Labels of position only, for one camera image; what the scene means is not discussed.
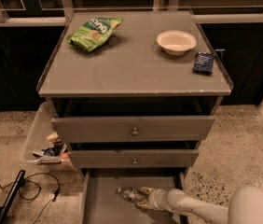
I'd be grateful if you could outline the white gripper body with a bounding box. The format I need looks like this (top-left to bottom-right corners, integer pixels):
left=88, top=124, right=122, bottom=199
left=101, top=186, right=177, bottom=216
left=147, top=189, right=170, bottom=211

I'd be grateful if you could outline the clear plastic water bottle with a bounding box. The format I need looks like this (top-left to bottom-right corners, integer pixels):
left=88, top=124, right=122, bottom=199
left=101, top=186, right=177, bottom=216
left=116, top=187, right=147, bottom=203

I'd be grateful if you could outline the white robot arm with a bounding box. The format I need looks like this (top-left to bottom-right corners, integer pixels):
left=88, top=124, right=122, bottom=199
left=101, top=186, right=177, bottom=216
left=134, top=186, right=263, bottom=224

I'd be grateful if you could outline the grey bottom drawer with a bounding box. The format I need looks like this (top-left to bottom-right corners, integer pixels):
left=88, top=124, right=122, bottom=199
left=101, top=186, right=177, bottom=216
left=80, top=168, right=189, bottom=224

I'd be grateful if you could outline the grey drawer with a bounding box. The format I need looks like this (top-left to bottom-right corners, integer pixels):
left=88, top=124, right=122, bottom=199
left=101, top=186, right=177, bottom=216
left=69, top=149, right=199, bottom=168
left=80, top=168, right=189, bottom=224
left=51, top=116, right=215, bottom=143

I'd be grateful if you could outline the grey middle drawer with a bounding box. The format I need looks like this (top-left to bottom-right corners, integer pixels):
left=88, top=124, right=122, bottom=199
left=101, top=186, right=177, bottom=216
left=69, top=149, right=199, bottom=168

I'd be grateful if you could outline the brass top drawer knob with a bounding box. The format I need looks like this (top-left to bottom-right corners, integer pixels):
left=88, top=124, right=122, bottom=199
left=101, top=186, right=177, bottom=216
left=131, top=128, right=139, bottom=136

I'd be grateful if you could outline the grey top drawer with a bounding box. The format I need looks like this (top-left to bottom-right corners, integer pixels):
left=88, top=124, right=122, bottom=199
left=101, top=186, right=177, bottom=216
left=51, top=116, right=215, bottom=143

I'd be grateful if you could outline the grey drawer cabinet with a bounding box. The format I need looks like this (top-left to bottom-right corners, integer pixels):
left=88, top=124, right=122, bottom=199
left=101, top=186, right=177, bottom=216
left=36, top=10, right=234, bottom=224

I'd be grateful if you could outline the black flat device on floor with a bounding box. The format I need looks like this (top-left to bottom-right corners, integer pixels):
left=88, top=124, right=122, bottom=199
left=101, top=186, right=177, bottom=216
left=0, top=170, right=25, bottom=224

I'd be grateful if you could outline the dark blue snack packet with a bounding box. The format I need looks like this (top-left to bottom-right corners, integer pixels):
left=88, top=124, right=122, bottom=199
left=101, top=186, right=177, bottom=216
left=192, top=52, right=215, bottom=75

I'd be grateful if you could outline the white paper bowl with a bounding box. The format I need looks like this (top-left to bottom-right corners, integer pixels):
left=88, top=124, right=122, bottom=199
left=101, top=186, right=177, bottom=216
left=157, top=30, right=197, bottom=56

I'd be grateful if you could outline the green chip bag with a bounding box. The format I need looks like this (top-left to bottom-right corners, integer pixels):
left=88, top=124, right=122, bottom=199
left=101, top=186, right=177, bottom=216
left=66, top=17, right=123, bottom=52

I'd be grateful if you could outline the black cable on floor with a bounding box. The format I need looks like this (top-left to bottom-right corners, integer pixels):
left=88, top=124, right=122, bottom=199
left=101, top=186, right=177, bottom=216
left=0, top=162, right=62, bottom=224

